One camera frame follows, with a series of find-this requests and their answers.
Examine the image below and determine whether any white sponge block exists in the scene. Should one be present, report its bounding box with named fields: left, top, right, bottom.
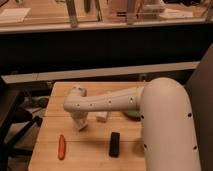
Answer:
left=96, top=111, right=108, bottom=122

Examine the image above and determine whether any black rectangular block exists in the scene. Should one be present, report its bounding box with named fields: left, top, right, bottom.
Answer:
left=109, top=132, right=120, bottom=157

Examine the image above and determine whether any orange carrot toy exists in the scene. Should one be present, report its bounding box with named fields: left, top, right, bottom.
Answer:
left=58, top=135, right=66, bottom=160

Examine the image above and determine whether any green plate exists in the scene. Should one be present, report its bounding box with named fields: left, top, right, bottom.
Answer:
left=124, top=111, right=141, bottom=121

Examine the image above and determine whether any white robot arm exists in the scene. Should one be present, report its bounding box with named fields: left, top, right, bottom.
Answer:
left=63, top=77, right=202, bottom=171

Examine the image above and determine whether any black office chair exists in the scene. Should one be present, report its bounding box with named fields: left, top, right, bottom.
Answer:
left=0, top=76, right=43, bottom=171

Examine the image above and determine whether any dark panel at right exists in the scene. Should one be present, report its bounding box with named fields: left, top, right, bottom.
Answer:
left=186, top=43, right=213, bottom=171

